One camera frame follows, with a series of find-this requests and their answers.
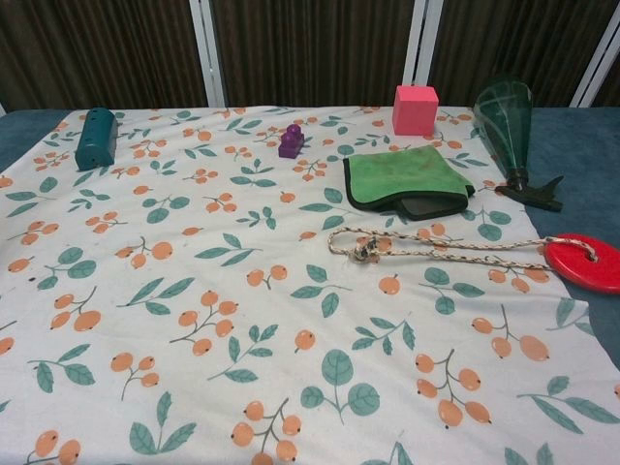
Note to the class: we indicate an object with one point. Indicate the red disc with hole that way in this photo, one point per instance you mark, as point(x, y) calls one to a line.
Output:
point(567, 264)

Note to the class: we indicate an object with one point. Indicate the purple toy car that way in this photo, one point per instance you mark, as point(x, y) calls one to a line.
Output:
point(290, 145)

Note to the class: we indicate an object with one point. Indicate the green microfibre cloth black trim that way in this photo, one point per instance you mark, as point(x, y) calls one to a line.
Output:
point(407, 174)

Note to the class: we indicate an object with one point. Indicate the floral print white tablecloth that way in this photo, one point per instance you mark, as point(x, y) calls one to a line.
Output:
point(194, 290)

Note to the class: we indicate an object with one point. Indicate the pink cube block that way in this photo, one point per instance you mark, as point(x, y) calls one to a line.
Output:
point(414, 114)

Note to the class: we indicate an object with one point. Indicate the brown slatted screen panel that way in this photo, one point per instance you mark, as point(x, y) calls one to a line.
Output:
point(315, 48)
point(508, 39)
point(97, 48)

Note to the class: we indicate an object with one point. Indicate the green glass spray bottle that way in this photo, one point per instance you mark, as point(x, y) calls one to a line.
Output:
point(504, 126)

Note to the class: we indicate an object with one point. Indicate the teal half-cylinder block with holes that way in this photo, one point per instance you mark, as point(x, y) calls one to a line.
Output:
point(97, 140)

